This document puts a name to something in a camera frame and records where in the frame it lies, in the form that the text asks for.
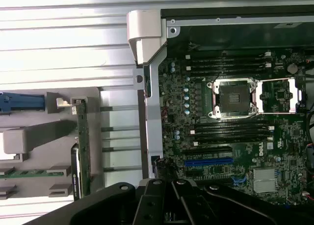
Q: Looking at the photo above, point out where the blue SATA port block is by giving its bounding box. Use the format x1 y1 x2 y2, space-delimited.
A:
232 175 246 187

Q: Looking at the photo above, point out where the blue expansion slot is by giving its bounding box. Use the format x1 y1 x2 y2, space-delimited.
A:
183 158 234 169

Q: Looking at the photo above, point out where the silver chipset heatsink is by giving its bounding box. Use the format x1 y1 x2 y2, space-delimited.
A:
252 168 277 193

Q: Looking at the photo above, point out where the black expansion slot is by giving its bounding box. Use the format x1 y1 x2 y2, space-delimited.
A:
183 146 233 157

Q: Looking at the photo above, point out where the black RAM slot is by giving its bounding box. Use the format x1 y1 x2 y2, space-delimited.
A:
186 53 272 60
196 123 275 129
186 65 272 71
190 71 268 76
193 139 269 146
190 59 268 65
190 128 269 135
197 134 273 140

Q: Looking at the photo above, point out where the open grey PC case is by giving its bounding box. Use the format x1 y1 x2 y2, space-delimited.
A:
126 6 314 212

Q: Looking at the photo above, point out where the green motherboard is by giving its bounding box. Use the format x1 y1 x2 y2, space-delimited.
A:
157 49 310 207

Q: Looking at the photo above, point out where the CPU socket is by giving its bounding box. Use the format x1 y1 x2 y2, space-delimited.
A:
211 78 259 119

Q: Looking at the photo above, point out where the grey parts rack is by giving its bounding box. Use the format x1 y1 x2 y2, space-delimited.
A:
0 87 102 201

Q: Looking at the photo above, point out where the green RAM stick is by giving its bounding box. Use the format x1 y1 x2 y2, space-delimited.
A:
0 169 65 179

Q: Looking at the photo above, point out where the metal socket cover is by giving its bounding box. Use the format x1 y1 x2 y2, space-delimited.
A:
257 77 304 114

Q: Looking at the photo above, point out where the blue disk caddy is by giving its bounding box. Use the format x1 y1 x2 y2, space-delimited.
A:
0 92 46 113

